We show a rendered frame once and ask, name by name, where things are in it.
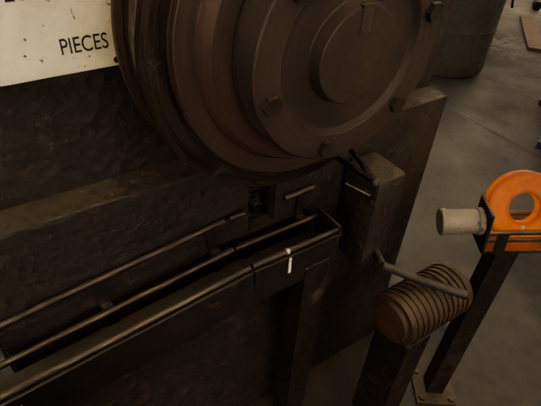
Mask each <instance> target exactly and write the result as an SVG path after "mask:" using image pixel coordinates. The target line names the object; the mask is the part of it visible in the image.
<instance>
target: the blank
mask: <svg viewBox="0 0 541 406"><path fill-rule="evenodd" d="M521 193H529V194H530V195H531V196H532V197H533V199H534V203H535V205H534V209H533V211H532V213H531V214H530V215H529V216H528V217H526V218H524V219H522V220H514V219H513V218H512V217H511V216H510V213H509V205H510V202H511V201H512V199H513V198H514V197H516V196H517V195H519V194H521ZM485 197H486V199H487V201H488V202H489V205H490V207H491V209H492V210H493V212H494V215H495V219H494V223H493V226H492V229H491V230H541V173H538V172H533V171H529V170H516V171H512V172H508V173H506V174H504V175H502V176H500V177H498V178H497V179H496V180H495V181H494V182H493V183H492V184H491V185H490V186H489V187H488V189H487V191H486V193H485ZM534 236H541V235H510V237H534Z"/></svg>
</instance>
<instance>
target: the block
mask: <svg viewBox="0 0 541 406"><path fill-rule="evenodd" d="M360 157H361V159H362V160H363V161H364V162H365V164H366V165H367V166H368V168H369V169H370V170H371V172H372V173H373V174H374V175H375V176H376V177H377V178H378V179H379V180H380V181H381V183H380V185H379V186H377V187H375V186H373V185H372V183H370V182H369V181H368V180H366V179H364V178H363V177H361V176H359V175H358V174H357V173H355V172H353V171H352V170H350V169H348V168H347V170H346V174H345V182H344V188H343V192H342V196H341V204H340V208H339V214H338V218H337V222H338V223H339V224H340V225H341V226H342V227H341V229H342V235H341V236H340V240H339V244H338V249H340V250H341V251H342V252H343V253H344V254H345V255H346V256H347V257H348V258H349V259H350V260H351V261H352V262H353V263H354V264H355V265H356V266H357V267H364V266H365V265H367V264H370V263H372V262H374V257H373V256H372V253H373V252H374V251H375V250H376V249H379V250H380V252H381V254H382V256H383V255H384V253H385V250H386V245H387V243H388V239H389V237H390V232H391V228H392V226H393V222H394V217H395V214H396V211H397V208H398V205H399V201H400V197H401V195H402V191H403V186H404V184H405V180H406V178H407V177H406V174H405V172H404V171H403V170H401V169H400V168H398V167H397V166H395V165H394V164H392V163H391V162H390V161H389V160H387V159H386V158H384V157H383V156H381V155H380V154H378V153H377V152H370V153H368V154H366V155H362V156H360ZM346 181H350V182H352V183H354V184H356V185H358V186H360V187H362V188H364V189H366V190H368V191H370V192H372V193H374V198H373V199H370V198H368V197H366V196H364V195H362V194H360V193H358V192H356V191H354V190H352V189H351V188H348V187H346V186H345V183H346Z"/></svg>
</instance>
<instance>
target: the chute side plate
mask: <svg viewBox="0 0 541 406"><path fill-rule="evenodd" d="M338 238H339V235H338V234H336V235H334V236H332V237H330V238H327V239H325V240H324V241H321V242H318V243H316V244H314V245H311V246H309V247H306V248H304V249H303V250H301V251H297V252H296V253H293V254H291V255H288V256H286V257H284V258H282V259H279V260H277V261H275V262H273V263H270V264H268V265H266V266H265V267H260V268H259V269H257V270H255V271H254V276H253V273H252V272H250V273H249V274H247V275H244V276H243V277H242V278H240V279H238V280H235V281H234V282H232V283H230V284H227V285H226V286H224V287H222V288H220V289H218V290H216V291H215V292H212V293H210V294H208V295H207V296H205V297H203V298H201V299H199V300H197V301H195V302H193V303H191V304H190V305H188V306H186V307H184V308H182V309H180V310H178V311H176V312H174V313H173V314H171V315H169V316H167V317H165V318H163V319H161V320H160V321H157V322H156V323H154V324H152V325H149V326H147V327H146V328H145V329H142V330H140V331H138V332H137V333H134V334H132V335H130V336H129V337H128V338H125V339H124V340H122V341H120V342H118V343H115V344H114V345H112V346H110V347H108V348H106V349H104V350H102V351H101V352H99V353H97V354H95V355H93V356H91V357H89V358H87V359H86V360H84V361H82V362H79V363H78V364H76V365H74V366H72V367H70V368H68V369H67V370H65V371H62V372H60V373H59V374H57V375H55V376H53V377H51V378H50V379H47V380H45V381H43V382H42V383H40V384H38V385H36V386H34V387H32V388H30V389H28V390H26V391H25V392H23V393H21V394H19V395H17V396H15V397H13V398H11V399H10V400H8V401H6V402H4V403H2V404H0V406H20V405H21V404H22V405H24V406H70V405H72V404H75V403H76V402H77V401H79V400H82V399H84V398H85V397H86V396H89V395H90V394H92V393H94V392H96V391H97V390H99V389H101V388H103V387H104V386H106V385H108V384H110V383H112V382H113V381H115V380H117V379H119V378H121V377H122V376H124V375H126V374H128V373H130V372H132V371H133V370H135V369H137V368H139V367H141V366H142V365H144V364H146V363H148V362H150V361H151V360H153V359H154V358H157V357H159V356H160V355H161V354H164V353H166V352H168V351H169V350H171V349H173V348H175V347H176V346H178V345H180V344H182V343H183V342H186V341H187V340H189V339H190V338H193V337H195V336H196V335H197V334H200V333H202V332H204V331H205V330H207V329H209V328H211V327H212V326H214V325H216V324H218V323H219V322H221V321H223V320H224V319H226V318H228V317H231V316H232V315H234V314H235V313H238V312H239V311H241V310H243V309H245V308H246V307H248V306H250V305H252V304H253V303H255V302H257V301H259V300H262V299H264V298H266V297H268V296H270V295H272V294H274V293H276V292H279V291H281V290H283V289H285V288H287V287H289V286H291V285H293V284H296V283H298V282H300V281H301V280H304V277H305V270H306V268H308V267H310V266H313V265H315V264H317V263H319V262H321V261H324V260H326V259H328V258H329V264H328V267H331V266H333V264H334V259H335V255H336V251H337V244H338ZM291 257H292V261H291V272H289V273H288V265H289V258H291Z"/></svg>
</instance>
